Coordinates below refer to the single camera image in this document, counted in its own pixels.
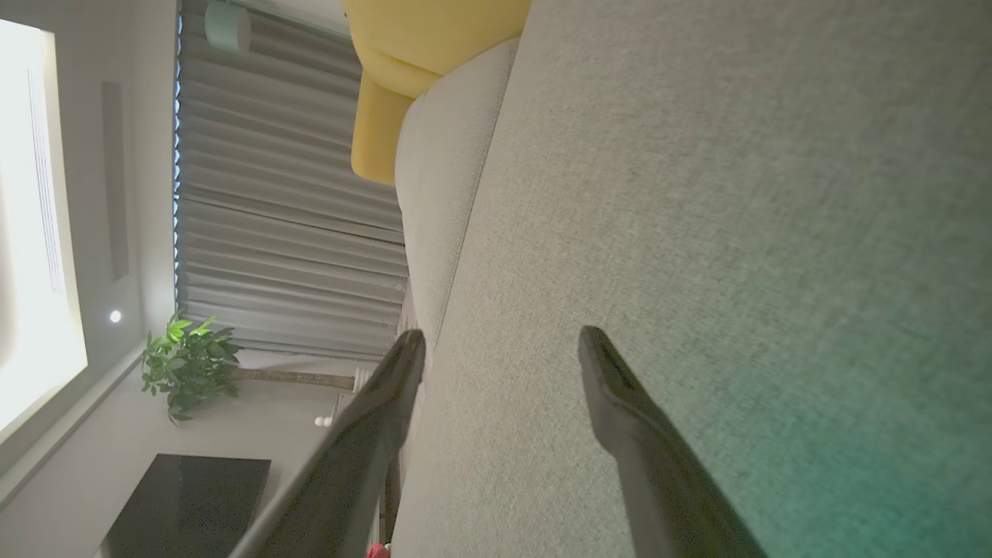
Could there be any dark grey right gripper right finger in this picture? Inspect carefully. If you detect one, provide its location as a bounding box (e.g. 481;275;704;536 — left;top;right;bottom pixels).
577;325;768;558

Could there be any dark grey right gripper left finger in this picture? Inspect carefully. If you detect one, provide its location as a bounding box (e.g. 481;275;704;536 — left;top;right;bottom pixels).
229;329;427;558

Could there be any black glossy panel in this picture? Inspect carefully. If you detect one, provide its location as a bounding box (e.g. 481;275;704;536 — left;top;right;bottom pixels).
101;453;272;558

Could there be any green leafy potted plant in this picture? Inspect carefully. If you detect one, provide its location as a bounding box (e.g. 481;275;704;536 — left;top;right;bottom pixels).
141;312;359;427

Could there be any grey pleated curtain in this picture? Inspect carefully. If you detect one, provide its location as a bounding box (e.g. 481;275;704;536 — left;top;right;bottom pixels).
174;0;409;361

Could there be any large grey sofa seat cushion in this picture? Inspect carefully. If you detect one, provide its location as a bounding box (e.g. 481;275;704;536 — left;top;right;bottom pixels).
387;0;992;558

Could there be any small grey sofa cushion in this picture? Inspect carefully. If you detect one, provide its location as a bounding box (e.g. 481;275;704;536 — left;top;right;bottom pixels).
394;37;522;350

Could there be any long ceiling air vent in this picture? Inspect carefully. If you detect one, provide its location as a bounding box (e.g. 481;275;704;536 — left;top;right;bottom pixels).
101;81;130;282

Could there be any bright ceiling light panel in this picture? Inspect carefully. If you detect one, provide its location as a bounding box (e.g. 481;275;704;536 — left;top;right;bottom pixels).
0;19;90;443

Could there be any yellow upholstered cushion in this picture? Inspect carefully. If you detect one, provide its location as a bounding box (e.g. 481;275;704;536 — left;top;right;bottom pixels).
343;0;533;185

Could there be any pale green cylindrical lamp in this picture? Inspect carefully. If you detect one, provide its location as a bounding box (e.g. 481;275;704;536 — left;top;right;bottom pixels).
204;0;253;53

